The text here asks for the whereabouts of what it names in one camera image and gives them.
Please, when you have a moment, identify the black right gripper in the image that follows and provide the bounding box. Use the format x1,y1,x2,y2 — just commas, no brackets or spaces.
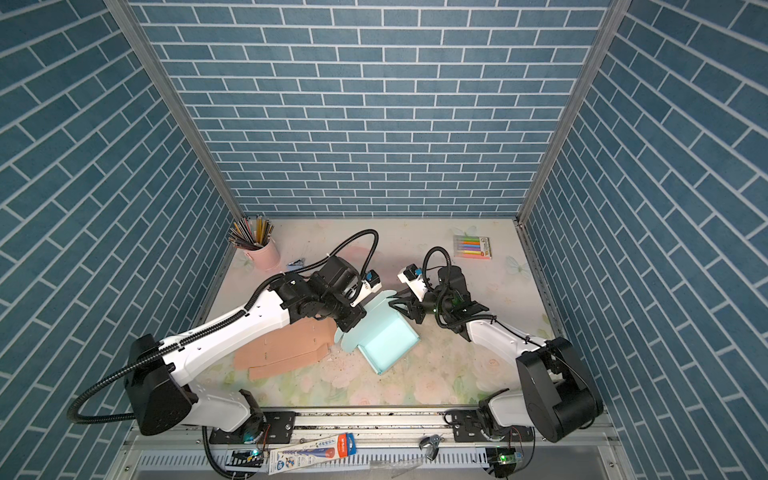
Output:
389,287,453,325

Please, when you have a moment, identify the light teal paper box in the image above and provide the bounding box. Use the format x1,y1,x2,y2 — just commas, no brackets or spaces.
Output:
334,290,420,375

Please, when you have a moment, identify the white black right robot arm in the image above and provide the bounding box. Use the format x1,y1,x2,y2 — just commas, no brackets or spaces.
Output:
389,264,604,442

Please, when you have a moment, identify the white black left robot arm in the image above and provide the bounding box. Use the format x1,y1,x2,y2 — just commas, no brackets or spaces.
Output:
124,256,381,443

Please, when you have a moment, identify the flat pink paper box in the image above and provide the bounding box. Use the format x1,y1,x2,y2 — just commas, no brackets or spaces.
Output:
233,318,337,380

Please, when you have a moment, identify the clear box of markers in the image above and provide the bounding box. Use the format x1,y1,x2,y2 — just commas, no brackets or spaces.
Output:
453,235,492,260

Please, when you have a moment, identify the light blue small stapler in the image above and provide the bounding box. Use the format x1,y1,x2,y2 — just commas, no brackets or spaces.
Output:
286,258,305,271

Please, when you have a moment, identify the pink metal pencil bucket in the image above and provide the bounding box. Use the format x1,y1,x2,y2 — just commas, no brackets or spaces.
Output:
244,239,281,270

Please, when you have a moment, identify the bundle of coloured pencils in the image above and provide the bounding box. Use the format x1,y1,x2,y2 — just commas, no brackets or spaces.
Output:
227,216,273,251

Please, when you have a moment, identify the small metal clip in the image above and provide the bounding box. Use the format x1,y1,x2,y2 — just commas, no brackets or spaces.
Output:
419,434,443,462

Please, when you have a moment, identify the blue red white packet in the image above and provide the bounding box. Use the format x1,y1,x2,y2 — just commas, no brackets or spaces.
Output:
268,433,357,475

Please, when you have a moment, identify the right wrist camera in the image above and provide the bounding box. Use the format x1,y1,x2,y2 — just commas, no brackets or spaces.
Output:
397,264,428,301

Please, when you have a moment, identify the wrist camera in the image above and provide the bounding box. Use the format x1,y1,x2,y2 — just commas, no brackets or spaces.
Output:
358,269,381,298
397,264,428,301

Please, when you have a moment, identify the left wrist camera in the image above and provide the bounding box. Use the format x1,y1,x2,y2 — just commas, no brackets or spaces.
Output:
358,269,381,298

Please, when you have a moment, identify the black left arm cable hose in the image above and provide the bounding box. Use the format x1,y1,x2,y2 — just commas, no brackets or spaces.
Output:
65,229,380,426

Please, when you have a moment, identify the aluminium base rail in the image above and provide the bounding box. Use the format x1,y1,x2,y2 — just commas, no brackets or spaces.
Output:
107,407,634,479

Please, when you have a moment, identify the aluminium right corner post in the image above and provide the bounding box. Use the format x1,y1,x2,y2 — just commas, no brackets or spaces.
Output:
517,0,631,227

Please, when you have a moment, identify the aluminium corner post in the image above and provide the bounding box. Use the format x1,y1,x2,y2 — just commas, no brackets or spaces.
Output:
517,0,631,227
104,0,244,219

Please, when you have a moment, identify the aluminium left corner post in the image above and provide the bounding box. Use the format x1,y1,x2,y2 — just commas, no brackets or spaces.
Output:
104,0,244,219

